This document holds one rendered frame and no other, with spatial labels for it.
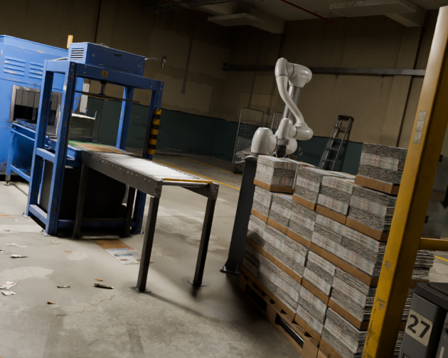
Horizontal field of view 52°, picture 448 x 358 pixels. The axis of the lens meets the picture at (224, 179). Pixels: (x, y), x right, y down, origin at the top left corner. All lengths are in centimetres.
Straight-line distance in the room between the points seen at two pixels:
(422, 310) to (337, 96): 979
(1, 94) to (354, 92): 763
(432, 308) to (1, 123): 561
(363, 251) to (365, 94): 877
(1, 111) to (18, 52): 77
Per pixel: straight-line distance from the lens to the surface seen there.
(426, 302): 195
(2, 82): 650
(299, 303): 294
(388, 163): 238
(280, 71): 388
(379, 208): 238
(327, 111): 1162
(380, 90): 1089
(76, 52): 470
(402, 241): 199
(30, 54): 658
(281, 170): 336
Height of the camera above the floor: 127
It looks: 7 degrees down
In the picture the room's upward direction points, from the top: 10 degrees clockwise
